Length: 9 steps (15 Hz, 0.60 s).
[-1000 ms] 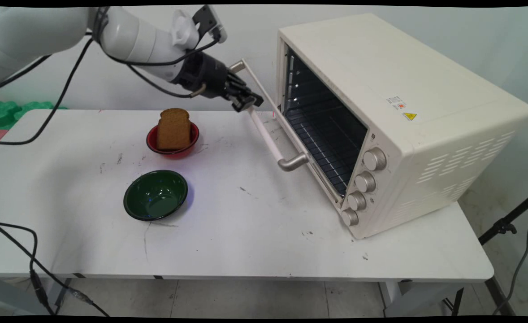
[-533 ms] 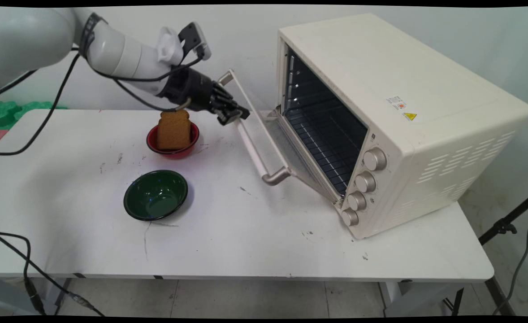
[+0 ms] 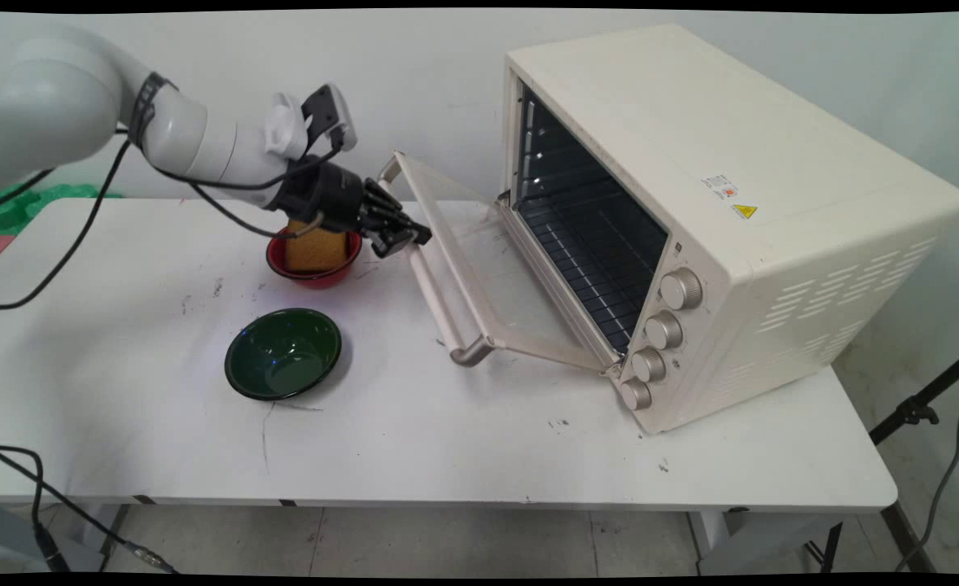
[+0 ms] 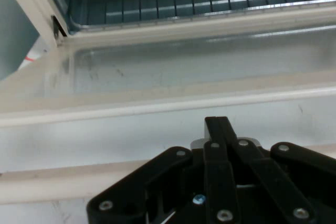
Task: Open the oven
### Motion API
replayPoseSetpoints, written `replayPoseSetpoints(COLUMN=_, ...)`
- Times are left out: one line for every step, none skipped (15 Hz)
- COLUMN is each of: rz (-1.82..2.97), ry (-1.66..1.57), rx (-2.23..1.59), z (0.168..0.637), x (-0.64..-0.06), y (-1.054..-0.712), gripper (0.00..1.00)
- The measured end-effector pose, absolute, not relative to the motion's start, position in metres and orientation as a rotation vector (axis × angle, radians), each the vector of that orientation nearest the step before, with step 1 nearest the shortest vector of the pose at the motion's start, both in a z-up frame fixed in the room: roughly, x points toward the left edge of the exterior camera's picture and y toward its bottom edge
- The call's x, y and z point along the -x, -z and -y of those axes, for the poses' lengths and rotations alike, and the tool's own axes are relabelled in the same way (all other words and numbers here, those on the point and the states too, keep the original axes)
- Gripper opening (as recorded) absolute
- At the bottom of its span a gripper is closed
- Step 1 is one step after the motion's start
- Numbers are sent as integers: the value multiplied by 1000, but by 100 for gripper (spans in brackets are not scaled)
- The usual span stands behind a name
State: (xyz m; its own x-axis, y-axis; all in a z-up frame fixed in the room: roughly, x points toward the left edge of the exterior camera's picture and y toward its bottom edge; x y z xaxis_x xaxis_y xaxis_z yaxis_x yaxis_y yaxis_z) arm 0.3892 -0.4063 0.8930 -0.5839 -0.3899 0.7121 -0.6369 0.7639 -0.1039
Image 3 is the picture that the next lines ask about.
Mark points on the dark green bowl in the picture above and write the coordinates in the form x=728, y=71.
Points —
x=284, y=358

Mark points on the grey table leg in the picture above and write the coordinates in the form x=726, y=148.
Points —
x=15, y=537

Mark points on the brown bread slice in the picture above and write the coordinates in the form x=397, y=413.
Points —
x=317, y=251

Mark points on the white table leg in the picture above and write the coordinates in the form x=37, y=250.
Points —
x=732, y=537

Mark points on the green objects at table edge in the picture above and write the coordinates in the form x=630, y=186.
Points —
x=15, y=207

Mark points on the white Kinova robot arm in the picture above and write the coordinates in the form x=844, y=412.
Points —
x=64, y=98

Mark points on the black tripod stand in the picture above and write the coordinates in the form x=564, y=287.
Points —
x=911, y=411

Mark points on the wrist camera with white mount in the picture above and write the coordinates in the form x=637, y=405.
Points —
x=329, y=110

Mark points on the silver oven knob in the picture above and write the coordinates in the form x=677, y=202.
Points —
x=663, y=330
x=681, y=289
x=636, y=394
x=649, y=364

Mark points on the white label sticker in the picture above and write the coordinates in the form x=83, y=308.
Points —
x=721, y=185

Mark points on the cream toaster oven body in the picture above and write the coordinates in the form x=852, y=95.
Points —
x=772, y=163

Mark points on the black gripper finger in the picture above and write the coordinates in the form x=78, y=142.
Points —
x=386, y=242
x=402, y=228

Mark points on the yellow warning sticker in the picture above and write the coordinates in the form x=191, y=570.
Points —
x=745, y=211

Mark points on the red bowl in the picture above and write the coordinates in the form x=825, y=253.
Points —
x=317, y=278

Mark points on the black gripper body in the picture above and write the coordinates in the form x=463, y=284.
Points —
x=325, y=199

